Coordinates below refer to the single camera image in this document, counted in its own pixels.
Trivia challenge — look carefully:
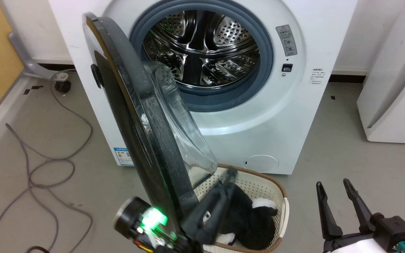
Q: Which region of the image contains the white boxy appliance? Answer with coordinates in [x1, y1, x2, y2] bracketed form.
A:
[356, 0, 405, 144]

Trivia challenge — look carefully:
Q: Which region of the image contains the cream perforated laundry basket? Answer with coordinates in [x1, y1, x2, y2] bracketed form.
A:
[192, 164, 290, 253]

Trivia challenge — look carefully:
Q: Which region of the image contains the blue white energy label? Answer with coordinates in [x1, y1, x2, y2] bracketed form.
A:
[113, 147, 134, 166]

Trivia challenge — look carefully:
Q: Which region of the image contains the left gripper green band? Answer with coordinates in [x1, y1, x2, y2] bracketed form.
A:
[114, 169, 238, 253]

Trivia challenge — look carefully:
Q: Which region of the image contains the black and white garment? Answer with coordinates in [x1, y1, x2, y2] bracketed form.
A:
[217, 184, 279, 251]

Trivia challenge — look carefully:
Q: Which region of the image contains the grey rubber door gasket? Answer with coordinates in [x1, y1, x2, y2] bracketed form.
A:
[129, 0, 274, 112]

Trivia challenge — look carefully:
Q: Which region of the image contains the black caster wheel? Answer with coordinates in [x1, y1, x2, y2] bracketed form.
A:
[54, 80, 72, 93]

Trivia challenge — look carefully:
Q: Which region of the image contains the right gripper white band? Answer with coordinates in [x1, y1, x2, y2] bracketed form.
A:
[316, 178, 405, 253]

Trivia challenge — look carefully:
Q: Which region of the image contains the black round washer door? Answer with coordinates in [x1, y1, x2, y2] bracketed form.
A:
[82, 12, 219, 243]

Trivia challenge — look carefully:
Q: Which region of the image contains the grey warning sticker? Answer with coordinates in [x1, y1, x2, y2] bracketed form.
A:
[276, 25, 298, 57]

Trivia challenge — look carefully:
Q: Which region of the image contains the grey floor cable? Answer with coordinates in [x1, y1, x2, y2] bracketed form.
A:
[0, 81, 94, 253]

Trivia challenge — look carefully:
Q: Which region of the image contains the white front-load washing machine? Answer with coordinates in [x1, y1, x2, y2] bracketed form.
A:
[48, 0, 358, 175]

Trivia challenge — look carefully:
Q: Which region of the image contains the grey metal stand leg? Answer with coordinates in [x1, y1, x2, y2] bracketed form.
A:
[8, 32, 69, 82]

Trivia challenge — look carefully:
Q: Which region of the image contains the small printed text label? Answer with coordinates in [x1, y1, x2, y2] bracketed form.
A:
[311, 69, 327, 85]

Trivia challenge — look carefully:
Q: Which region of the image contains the steel perforated washer drum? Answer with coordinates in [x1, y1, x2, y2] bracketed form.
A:
[143, 10, 260, 88]

